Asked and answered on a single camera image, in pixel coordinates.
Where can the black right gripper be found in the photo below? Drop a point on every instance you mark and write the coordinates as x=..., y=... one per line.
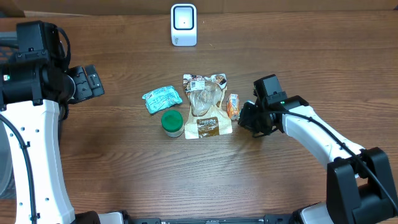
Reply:
x=246, y=122

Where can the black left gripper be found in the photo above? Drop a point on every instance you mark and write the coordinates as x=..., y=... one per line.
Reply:
x=89, y=82

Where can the orange snack packet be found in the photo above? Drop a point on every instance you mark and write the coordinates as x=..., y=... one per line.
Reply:
x=233, y=106

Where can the clear brown snack bag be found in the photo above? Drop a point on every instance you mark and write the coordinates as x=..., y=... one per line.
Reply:
x=206, y=117

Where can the teal wet wipes pack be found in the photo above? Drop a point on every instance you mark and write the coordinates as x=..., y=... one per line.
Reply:
x=161, y=98

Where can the green lid plastic jar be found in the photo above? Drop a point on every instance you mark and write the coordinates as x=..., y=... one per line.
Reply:
x=172, y=123

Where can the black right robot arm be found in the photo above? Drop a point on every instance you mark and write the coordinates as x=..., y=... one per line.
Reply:
x=360, y=186

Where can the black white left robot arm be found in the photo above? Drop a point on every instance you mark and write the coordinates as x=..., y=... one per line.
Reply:
x=37, y=86

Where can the white barcode scanner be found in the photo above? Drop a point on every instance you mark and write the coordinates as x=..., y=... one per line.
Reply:
x=183, y=25

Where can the grey plastic mesh basket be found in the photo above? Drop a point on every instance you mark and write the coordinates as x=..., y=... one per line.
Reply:
x=8, y=188

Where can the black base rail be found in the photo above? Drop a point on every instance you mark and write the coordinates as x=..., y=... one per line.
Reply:
x=211, y=221

